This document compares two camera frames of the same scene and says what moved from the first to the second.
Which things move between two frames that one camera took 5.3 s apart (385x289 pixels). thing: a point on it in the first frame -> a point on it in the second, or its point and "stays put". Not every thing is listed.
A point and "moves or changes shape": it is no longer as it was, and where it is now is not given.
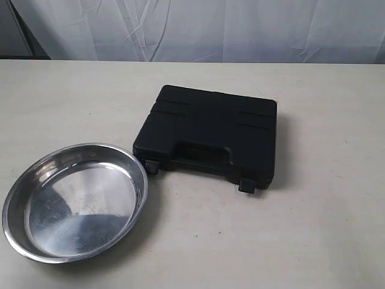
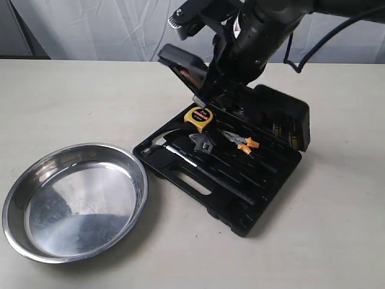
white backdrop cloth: [248, 31] stays put
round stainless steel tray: [74, 203] stays put
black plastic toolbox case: [229, 136] moves or changes shape
